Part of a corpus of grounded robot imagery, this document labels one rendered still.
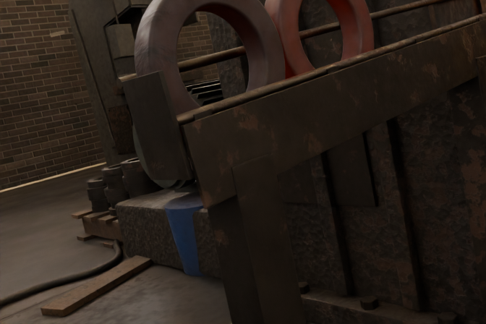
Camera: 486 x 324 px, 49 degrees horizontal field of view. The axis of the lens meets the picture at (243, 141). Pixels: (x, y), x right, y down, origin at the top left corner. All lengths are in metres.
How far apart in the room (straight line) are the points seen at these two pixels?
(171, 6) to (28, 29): 6.54
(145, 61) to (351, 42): 0.34
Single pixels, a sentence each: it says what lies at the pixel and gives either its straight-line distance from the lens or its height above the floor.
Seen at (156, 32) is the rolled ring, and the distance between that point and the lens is 0.54.
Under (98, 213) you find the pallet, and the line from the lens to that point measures 2.88.
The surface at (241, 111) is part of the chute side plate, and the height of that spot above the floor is 0.62.
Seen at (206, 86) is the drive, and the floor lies 0.67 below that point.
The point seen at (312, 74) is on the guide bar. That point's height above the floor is 0.64.
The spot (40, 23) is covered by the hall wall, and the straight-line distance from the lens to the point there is 7.15.
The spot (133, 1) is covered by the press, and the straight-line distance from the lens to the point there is 5.31.
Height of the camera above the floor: 0.64
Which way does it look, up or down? 6 degrees down
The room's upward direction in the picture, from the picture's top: 12 degrees counter-clockwise
